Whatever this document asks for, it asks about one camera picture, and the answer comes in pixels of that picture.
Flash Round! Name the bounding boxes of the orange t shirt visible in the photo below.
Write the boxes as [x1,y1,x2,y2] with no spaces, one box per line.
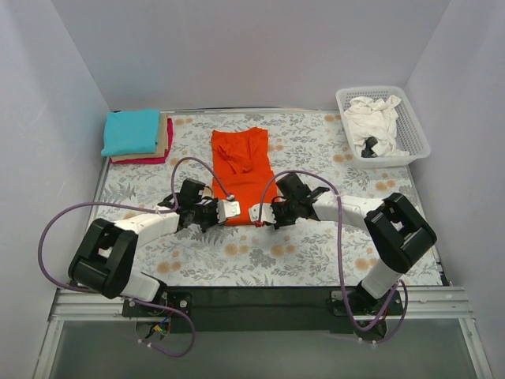
[211,127,278,226]

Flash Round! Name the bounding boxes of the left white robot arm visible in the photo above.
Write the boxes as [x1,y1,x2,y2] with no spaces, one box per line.
[69,179,226,316]

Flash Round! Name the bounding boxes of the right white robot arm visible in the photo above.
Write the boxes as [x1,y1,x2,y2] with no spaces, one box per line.
[268,171,437,316]

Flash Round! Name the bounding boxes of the folded magenta t shirt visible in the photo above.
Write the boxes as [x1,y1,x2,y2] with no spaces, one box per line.
[110,117,174,165]

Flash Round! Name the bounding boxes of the white t shirt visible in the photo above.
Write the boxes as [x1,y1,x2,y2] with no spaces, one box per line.
[344,95,410,159]

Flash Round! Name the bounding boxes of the folded cyan t shirt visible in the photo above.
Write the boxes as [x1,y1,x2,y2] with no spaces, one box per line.
[101,109,160,157]

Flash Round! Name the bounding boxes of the white plastic basket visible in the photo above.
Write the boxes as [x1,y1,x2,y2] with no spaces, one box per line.
[335,85,431,169]

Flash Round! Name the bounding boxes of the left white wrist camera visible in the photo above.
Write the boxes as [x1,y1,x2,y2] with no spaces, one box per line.
[217,200,241,223]

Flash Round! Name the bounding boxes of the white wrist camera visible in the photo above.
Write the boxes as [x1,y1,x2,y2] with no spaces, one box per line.
[249,203,276,227]
[217,200,241,223]

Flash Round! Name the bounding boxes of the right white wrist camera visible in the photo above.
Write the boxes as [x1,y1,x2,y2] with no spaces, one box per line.
[249,203,276,227]

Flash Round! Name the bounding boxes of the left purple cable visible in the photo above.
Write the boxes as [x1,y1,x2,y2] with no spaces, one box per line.
[37,156,238,358]

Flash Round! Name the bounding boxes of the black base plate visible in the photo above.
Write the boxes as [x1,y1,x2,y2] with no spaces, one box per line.
[122,284,404,333]

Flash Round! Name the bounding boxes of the aluminium frame rail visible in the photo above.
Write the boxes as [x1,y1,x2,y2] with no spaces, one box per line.
[49,286,475,321]

